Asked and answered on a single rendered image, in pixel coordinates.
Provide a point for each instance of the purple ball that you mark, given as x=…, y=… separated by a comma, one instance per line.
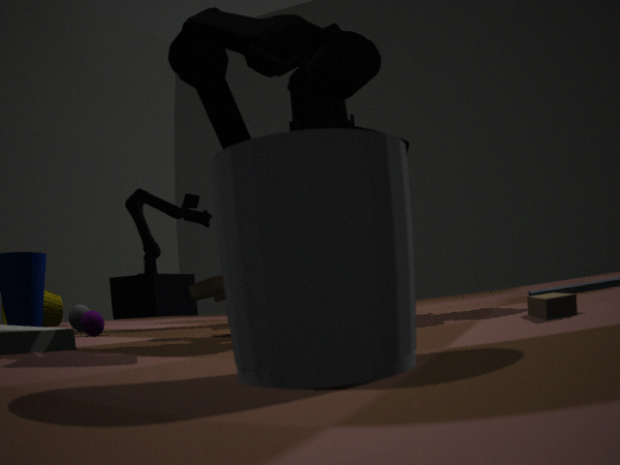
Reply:
x=92, y=323

